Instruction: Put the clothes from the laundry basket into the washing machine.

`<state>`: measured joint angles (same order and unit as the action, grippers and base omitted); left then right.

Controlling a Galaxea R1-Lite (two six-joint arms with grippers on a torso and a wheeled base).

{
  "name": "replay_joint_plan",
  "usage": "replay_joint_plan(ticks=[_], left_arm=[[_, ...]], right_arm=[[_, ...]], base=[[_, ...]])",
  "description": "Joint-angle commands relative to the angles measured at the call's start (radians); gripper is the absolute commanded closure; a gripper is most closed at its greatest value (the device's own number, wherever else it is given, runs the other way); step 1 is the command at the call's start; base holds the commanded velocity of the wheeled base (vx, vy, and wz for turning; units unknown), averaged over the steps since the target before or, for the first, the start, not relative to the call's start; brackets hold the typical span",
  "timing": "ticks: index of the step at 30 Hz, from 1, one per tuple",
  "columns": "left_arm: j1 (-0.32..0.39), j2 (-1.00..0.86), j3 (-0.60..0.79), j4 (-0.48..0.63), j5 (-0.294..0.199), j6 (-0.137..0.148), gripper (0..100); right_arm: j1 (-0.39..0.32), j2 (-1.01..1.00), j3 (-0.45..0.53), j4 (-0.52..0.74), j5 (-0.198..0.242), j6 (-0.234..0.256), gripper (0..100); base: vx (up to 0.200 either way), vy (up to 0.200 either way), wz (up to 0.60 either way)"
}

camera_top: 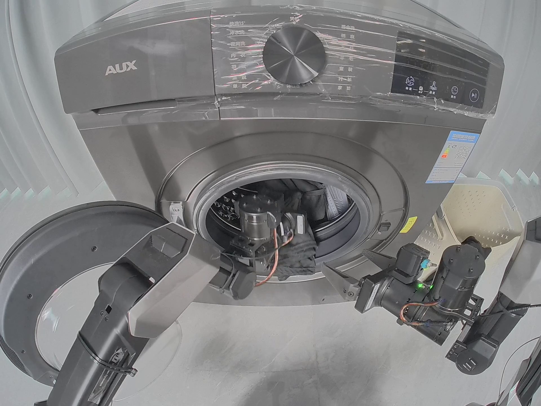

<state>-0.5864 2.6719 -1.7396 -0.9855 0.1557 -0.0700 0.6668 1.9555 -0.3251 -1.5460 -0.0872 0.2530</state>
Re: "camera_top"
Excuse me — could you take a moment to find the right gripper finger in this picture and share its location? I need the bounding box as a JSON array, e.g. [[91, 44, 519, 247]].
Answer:
[[323, 264, 362, 301], [362, 249, 399, 281]]

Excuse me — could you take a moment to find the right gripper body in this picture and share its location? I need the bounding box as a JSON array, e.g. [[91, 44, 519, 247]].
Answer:
[[354, 277, 424, 315]]

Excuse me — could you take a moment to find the heap of dark clothes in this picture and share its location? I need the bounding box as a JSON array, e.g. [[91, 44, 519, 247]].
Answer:
[[257, 180, 327, 281]]

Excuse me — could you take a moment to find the cream laundry basket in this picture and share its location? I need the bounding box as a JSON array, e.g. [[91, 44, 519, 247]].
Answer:
[[416, 178, 530, 279]]

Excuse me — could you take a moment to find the grey washing machine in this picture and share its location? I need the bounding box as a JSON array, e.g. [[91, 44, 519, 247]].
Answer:
[[54, 0, 506, 308]]

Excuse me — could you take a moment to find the washing machine door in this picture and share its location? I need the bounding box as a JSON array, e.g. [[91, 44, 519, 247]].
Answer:
[[0, 200, 196, 389]]

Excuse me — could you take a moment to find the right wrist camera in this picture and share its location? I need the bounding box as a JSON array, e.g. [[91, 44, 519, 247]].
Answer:
[[395, 245, 434, 285]]

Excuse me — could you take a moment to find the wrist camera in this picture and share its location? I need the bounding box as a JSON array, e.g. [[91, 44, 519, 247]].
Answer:
[[281, 212, 309, 246], [395, 245, 434, 285]]

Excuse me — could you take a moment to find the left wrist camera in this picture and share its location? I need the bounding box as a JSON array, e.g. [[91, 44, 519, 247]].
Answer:
[[281, 212, 309, 246]]

